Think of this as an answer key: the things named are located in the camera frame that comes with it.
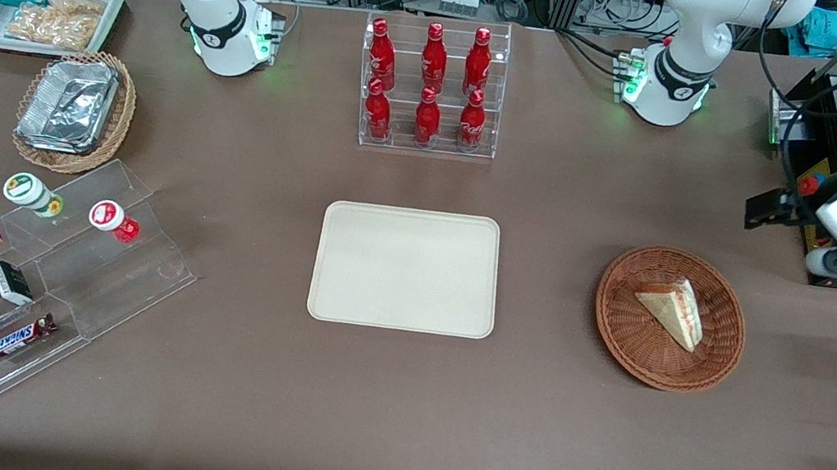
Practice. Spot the silver foil tray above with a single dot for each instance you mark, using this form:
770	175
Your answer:
69	104

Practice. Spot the white power strip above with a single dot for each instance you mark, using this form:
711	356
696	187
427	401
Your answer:
459	2

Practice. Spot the clear bag of chips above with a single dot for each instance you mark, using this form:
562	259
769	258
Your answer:
56	23

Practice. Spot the small black box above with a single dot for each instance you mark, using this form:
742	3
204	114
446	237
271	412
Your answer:
10	283

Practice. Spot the brown wicker basket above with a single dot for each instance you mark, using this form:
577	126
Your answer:
627	341

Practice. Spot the triangular sandwich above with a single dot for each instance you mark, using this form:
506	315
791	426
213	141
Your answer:
672	313

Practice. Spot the green-lidded cup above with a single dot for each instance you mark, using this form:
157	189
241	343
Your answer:
27	191

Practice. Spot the red cola bottle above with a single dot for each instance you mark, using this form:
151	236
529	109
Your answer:
382	55
427	120
377	114
471	124
478	66
434	61

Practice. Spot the clear acrylic stepped display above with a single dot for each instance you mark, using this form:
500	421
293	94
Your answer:
121	282

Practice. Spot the clear acrylic bottle rack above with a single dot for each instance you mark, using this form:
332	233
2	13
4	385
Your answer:
403	112

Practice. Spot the teal plastic bag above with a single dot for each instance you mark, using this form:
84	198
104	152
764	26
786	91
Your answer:
826	32

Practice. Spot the light wicker basket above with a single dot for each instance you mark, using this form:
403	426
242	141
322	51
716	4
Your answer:
119	116

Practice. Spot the red-lidded cup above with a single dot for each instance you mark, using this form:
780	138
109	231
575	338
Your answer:
108	215

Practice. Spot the beige plastic tray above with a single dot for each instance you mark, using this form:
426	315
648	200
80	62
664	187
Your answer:
406	271

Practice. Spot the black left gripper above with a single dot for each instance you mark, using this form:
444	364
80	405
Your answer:
793	206

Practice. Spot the Snickers chocolate bar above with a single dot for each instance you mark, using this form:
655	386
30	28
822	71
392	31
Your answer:
13	340

